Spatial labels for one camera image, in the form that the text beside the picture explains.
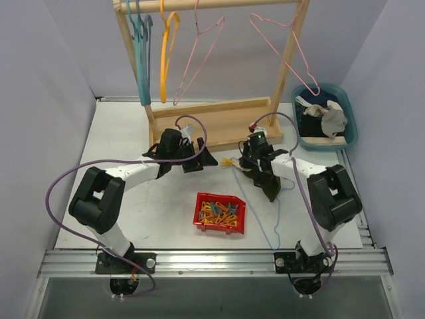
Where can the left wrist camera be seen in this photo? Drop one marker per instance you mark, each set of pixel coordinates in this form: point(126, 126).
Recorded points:
point(187, 130)

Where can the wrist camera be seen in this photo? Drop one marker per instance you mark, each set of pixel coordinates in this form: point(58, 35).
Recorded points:
point(255, 128)
point(187, 130)

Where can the teal plastic hanger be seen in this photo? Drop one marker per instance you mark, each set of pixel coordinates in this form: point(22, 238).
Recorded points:
point(141, 66)

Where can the grey underwear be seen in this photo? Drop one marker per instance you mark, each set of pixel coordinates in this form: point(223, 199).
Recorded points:
point(333, 119)

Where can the red plastic bin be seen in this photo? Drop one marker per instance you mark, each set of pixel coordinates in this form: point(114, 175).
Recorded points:
point(224, 199)

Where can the yellow clip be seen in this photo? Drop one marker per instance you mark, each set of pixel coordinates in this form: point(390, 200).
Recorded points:
point(227, 162)

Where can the dark olive underwear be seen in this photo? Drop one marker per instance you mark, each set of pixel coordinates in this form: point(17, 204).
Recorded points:
point(271, 190)

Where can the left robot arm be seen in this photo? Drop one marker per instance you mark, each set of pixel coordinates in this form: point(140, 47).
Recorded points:
point(98, 199)

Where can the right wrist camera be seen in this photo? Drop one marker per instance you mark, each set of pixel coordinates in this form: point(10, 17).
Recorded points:
point(255, 128)

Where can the wooden hanger rack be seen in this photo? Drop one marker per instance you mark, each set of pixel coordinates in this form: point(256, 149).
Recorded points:
point(226, 122)

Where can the light blue wire hanger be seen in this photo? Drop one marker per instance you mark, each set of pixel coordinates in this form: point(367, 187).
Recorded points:
point(264, 219)

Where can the black underwear in basin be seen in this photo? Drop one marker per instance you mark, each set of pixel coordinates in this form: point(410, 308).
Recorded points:
point(310, 127)

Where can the pile of coloured clips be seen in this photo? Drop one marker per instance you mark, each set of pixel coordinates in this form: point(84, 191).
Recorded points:
point(218, 214)

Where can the teal plastic basin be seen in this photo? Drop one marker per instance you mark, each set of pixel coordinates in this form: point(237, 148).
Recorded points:
point(342, 140)

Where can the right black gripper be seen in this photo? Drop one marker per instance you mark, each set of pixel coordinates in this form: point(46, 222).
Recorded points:
point(260, 171)

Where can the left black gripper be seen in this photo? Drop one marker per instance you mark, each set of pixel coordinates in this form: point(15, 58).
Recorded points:
point(192, 155)

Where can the orange plastic hanger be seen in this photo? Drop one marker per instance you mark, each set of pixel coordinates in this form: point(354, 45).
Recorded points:
point(171, 26)

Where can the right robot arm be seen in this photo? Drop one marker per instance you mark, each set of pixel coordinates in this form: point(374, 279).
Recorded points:
point(328, 193)

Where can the aluminium rail base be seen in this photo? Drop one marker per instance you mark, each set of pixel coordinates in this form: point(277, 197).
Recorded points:
point(82, 263)

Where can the blue-grey plastic hanger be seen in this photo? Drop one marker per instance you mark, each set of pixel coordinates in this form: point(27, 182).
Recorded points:
point(147, 43)

